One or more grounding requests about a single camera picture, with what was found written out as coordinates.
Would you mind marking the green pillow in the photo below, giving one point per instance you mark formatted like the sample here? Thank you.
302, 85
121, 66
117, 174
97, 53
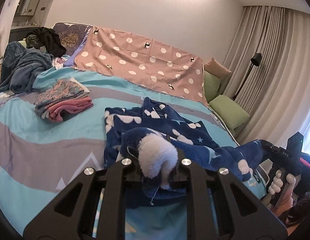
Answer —
211, 86
232, 114

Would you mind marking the green pillow back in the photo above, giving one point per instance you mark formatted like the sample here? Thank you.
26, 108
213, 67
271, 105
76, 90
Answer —
211, 86

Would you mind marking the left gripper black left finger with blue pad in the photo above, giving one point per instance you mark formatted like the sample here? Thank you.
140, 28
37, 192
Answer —
71, 214

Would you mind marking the pink polka dot blanket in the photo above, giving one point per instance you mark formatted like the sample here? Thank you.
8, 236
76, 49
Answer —
144, 61

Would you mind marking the right hand white glove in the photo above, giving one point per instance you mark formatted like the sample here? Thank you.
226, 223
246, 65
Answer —
277, 184

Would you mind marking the black floor lamp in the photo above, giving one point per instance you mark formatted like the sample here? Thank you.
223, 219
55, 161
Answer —
254, 62

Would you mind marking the green pillow front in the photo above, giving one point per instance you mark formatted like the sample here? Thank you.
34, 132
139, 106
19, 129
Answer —
232, 114

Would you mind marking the peach pillow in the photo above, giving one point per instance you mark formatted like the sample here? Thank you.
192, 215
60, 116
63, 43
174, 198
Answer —
216, 69

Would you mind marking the orange sleeved right forearm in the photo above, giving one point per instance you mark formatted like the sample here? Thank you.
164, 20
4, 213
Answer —
284, 205

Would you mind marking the turquoise grey bed sheet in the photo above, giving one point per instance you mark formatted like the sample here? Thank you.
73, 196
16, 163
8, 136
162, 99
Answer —
38, 158

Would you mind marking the black clothes pile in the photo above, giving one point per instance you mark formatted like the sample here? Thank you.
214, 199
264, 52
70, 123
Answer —
45, 37

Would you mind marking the black backpack red trim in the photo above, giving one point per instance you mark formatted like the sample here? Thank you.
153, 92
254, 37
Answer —
303, 186

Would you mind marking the beige curtain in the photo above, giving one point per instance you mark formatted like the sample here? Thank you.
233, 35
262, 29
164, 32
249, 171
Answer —
276, 94

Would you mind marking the blue-grey crumpled blanket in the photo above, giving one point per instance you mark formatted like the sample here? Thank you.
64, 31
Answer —
21, 66

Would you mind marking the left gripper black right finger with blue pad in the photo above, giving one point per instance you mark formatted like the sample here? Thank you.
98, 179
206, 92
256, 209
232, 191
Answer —
219, 206

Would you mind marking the folded patterned garment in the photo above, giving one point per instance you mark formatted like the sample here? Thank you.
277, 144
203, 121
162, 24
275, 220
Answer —
63, 89

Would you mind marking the navy fleece star garment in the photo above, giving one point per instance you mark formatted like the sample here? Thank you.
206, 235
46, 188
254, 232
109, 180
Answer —
152, 134

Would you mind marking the purple patterned quilt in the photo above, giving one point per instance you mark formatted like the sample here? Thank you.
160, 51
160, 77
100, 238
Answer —
73, 37

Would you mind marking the folded pink garment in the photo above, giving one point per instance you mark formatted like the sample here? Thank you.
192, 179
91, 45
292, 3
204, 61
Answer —
71, 106

